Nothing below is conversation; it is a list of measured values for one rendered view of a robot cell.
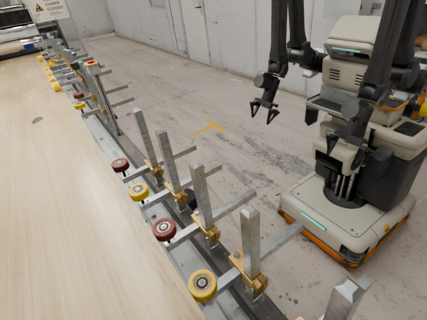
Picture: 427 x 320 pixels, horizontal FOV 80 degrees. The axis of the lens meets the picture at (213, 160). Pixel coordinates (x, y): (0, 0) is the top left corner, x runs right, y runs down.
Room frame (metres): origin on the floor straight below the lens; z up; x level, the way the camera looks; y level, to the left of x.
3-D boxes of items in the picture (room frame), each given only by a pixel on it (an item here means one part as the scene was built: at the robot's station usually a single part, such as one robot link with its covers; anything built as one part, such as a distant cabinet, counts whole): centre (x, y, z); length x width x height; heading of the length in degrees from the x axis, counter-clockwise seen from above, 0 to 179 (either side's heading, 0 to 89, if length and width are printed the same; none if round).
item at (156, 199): (0.91, 0.16, 0.81); 0.43 x 0.03 x 0.04; 120
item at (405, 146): (1.24, -0.94, 0.59); 0.55 x 0.34 x 0.83; 30
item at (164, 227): (0.59, 0.20, 0.85); 0.08 x 0.08 x 0.11
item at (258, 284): (0.43, -0.06, 0.82); 0.14 x 0.06 x 0.05; 30
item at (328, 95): (1.05, -0.61, 0.99); 0.28 x 0.16 x 0.22; 30
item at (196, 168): (0.63, 0.06, 0.89); 0.04 x 0.04 x 0.48; 30
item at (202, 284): (0.37, 0.08, 0.85); 0.08 x 0.08 x 0.11
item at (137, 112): (1.06, 0.30, 0.91); 0.04 x 0.04 x 0.48; 30
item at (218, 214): (0.69, 0.03, 0.80); 0.43 x 0.03 x 0.04; 120
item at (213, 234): (0.65, 0.07, 0.81); 0.14 x 0.06 x 0.05; 30
